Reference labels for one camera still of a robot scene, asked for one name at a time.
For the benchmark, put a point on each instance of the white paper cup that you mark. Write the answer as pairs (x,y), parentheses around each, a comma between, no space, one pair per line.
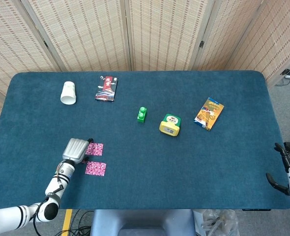
(68,94)

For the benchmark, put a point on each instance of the dark box with red label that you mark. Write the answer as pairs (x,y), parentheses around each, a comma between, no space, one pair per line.
(107,89)

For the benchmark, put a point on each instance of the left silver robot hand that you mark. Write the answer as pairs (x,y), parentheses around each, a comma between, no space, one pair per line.
(75,150)

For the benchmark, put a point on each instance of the yellow floor tape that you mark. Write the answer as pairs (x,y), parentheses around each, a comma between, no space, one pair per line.
(66,222)

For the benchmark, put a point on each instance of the green toy brick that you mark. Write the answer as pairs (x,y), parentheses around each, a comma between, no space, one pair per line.
(141,115)

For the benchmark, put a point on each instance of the clear plastic bag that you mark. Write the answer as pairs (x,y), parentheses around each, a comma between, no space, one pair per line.
(218,222)

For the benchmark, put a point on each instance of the pink patterned square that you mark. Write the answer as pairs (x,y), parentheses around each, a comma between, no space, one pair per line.
(95,149)
(95,168)

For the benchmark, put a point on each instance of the yellow lidded green container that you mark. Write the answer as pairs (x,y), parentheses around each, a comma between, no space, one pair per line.
(170,125)

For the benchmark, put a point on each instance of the woven bamboo folding screen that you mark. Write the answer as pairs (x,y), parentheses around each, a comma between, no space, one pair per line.
(86,34)

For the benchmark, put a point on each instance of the black screen hinge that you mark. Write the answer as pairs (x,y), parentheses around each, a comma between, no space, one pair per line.
(201,44)

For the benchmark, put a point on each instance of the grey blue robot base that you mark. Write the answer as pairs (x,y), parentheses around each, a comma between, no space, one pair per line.
(142,221)

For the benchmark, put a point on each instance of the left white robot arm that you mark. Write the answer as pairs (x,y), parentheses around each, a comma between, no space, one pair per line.
(59,182)

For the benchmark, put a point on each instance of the orange blue snack box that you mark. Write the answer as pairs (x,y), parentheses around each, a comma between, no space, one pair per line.
(209,114)

